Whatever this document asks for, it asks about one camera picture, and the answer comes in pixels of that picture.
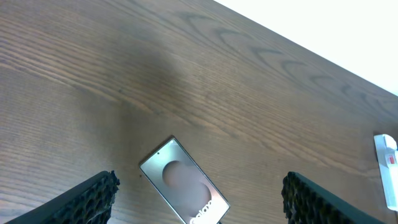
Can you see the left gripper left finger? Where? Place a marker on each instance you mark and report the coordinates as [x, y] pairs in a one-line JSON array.
[[89, 202]]

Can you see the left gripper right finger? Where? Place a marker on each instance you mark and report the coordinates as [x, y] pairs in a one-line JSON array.
[[305, 202]]

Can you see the white power strip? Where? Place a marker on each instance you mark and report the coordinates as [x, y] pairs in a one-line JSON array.
[[386, 150]]

